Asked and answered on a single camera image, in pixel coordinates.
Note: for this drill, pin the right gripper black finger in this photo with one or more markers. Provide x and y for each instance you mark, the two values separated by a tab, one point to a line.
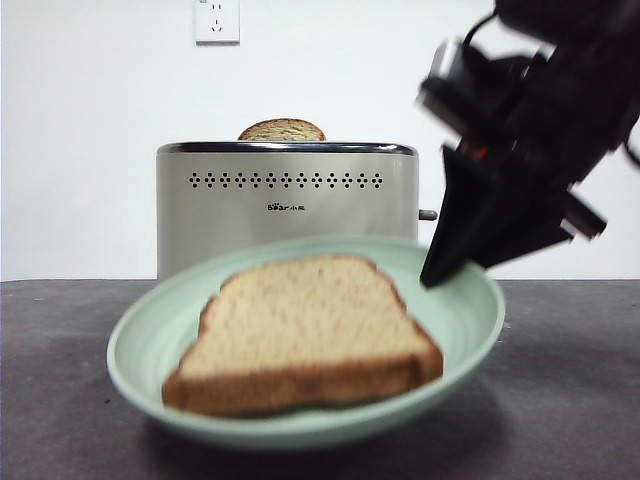
462	220
525	237

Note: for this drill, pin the large toasted bread slice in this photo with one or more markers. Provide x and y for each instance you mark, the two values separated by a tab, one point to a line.
305	325

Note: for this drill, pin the pale green round plate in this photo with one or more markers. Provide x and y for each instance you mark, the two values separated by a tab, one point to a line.
150	365

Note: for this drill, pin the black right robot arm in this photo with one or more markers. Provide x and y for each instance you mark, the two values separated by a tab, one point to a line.
575	100

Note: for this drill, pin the grey toaster lever knob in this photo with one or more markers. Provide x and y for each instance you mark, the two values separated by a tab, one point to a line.
428	215

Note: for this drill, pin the cream two-slot toaster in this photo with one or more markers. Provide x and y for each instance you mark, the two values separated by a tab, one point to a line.
285	225

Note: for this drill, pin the small dark-crust bread slice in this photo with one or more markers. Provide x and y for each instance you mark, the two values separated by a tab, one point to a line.
282	131

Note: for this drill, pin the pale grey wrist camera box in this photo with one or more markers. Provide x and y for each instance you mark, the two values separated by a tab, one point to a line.
445	52

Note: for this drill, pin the white wall power socket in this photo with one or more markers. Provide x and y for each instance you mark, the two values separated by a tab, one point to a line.
217	25

